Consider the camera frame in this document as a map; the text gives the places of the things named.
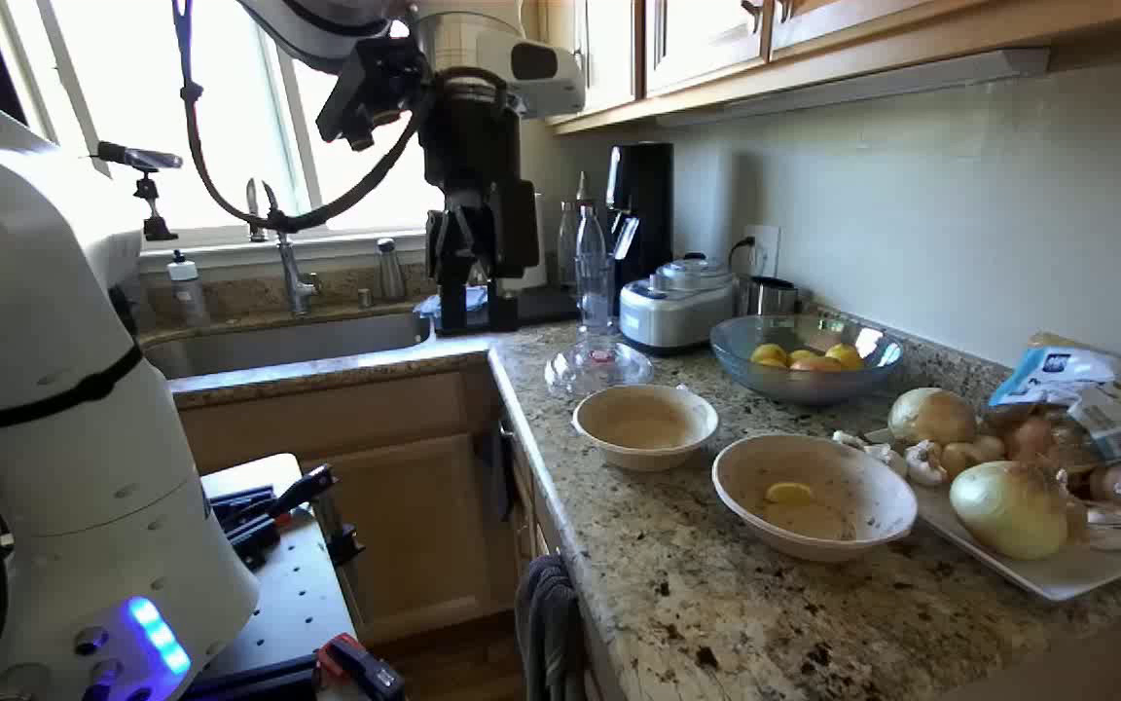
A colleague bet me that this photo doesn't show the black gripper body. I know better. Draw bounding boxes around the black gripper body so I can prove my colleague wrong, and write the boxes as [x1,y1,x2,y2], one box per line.
[421,96,525,217]

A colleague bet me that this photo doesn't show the cream ceramic bowl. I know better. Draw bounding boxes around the cream ceramic bowl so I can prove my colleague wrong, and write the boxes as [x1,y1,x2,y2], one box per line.
[570,381,723,477]
[709,427,922,566]

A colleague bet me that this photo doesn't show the glass fruit bowl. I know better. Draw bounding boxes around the glass fruit bowl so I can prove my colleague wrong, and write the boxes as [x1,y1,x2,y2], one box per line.
[709,308,911,408]

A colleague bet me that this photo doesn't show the large blue latch food container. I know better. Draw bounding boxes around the large blue latch food container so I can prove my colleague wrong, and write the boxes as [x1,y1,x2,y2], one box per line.
[409,294,448,344]

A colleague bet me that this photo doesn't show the small sink side bottle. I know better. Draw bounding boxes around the small sink side bottle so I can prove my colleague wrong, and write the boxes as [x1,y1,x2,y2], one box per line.
[374,234,413,303]

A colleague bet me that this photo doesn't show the clear plastic bottle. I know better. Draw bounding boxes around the clear plastic bottle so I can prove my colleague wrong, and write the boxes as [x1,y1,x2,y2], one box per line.
[574,198,621,344]

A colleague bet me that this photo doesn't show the black soda maker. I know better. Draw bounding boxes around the black soda maker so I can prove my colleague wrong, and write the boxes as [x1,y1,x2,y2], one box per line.
[601,138,677,294]

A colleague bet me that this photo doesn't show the chrome kitchen faucet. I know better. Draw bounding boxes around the chrome kitchen faucet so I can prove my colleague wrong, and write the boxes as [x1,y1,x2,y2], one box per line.
[243,177,325,321]

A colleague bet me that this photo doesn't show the steel kitchen sink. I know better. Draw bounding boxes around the steel kitchen sink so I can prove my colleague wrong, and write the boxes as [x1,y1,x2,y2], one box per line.
[141,308,434,381]

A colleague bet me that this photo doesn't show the silver white food chopper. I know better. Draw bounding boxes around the silver white food chopper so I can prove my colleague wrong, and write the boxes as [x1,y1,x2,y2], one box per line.
[614,252,745,355]

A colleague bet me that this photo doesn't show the dark hanging cloth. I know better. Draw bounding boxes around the dark hanging cloth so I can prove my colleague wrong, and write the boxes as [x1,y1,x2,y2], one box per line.
[477,422,521,522]

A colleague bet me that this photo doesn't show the wood sink base cabinet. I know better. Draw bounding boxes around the wood sink base cabinet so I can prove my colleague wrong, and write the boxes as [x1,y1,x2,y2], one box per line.
[176,365,521,649]

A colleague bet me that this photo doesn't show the wood drawer base cabinet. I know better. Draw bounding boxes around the wood drawer base cabinet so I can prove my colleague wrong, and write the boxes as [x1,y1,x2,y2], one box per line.
[499,425,614,701]

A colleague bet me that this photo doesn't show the dark metal cup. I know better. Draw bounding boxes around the dark metal cup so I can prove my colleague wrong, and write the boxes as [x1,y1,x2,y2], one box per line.
[736,270,812,325]

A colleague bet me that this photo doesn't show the clear soap dispenser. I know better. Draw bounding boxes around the clear soap dispenser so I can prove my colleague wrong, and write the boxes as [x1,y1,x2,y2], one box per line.
[165,246,209,327]

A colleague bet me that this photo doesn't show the black clamp tools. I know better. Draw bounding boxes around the black clamp tools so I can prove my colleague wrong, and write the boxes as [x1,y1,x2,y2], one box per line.
[208,462,339,572]

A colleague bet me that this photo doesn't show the orange citrus fruit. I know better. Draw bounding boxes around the orange citrus fruit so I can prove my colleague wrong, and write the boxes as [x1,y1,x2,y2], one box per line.
[786,347,849,381]

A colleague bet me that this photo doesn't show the perforated robot cart board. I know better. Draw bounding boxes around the perforated robot cart board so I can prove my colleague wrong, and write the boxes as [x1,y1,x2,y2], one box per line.
[197,447,370,701]

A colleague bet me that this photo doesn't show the grey hanging towel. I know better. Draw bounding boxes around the grey hanging towel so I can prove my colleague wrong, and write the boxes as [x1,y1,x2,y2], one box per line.
[513,553,592,701]

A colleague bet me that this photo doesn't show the white framed window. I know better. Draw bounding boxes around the white framed window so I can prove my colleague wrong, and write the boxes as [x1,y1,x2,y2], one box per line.
[0,0,456,256]

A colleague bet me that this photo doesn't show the red black tool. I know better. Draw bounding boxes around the red black tool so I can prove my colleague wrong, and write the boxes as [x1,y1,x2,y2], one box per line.
[313,631,413,701]

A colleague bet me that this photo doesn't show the brown skinned onion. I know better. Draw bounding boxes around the brown skinned onion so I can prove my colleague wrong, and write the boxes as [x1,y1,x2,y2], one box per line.
[884,387,983,447]

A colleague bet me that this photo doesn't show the blue white food package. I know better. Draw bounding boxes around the blue white food package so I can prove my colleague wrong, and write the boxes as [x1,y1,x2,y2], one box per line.
[987,338,1121,414]

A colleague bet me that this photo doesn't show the large pale onion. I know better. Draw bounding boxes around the large pale onion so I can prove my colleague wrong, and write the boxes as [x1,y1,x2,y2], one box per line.
[948,461,1074,566]

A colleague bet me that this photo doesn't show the white rectangular plate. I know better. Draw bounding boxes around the white rectangular plate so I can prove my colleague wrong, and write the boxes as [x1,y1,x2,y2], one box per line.
[831,425,1121,605]

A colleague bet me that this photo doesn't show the white wall outlet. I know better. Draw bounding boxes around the white wall outlet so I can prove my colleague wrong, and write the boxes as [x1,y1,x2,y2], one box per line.
[741,221,784,281]

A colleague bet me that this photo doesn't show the light wood wall cabinet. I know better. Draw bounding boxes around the light wood wall cabinet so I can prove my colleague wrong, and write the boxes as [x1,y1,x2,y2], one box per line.
[544,0,1121,142]

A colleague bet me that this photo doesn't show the black camera on tripod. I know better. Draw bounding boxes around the black camera on tripod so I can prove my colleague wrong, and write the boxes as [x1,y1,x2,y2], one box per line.
[94,138,186,246]

